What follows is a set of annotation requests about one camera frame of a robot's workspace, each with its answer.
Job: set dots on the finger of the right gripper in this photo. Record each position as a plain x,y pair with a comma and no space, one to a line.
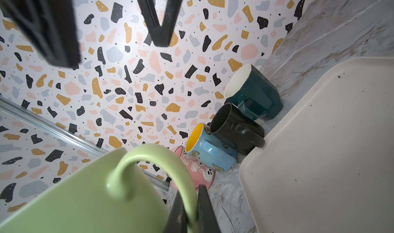
161,33
50,27

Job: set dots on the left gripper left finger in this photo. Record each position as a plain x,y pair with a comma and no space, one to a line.
177,221

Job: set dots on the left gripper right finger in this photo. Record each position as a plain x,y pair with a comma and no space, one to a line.
206,218

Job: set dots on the pink mug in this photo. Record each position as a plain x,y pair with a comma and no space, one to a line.
201,173

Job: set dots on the light green mug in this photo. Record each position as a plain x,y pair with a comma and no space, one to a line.
110,195

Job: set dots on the blue butterfly mug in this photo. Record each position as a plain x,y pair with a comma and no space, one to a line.
205,147

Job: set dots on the black mug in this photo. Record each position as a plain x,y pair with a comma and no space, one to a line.
236,130

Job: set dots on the dark green mug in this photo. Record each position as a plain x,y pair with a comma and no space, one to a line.
253,94

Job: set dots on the beige plastic tray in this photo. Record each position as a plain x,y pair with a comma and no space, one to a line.
328,165

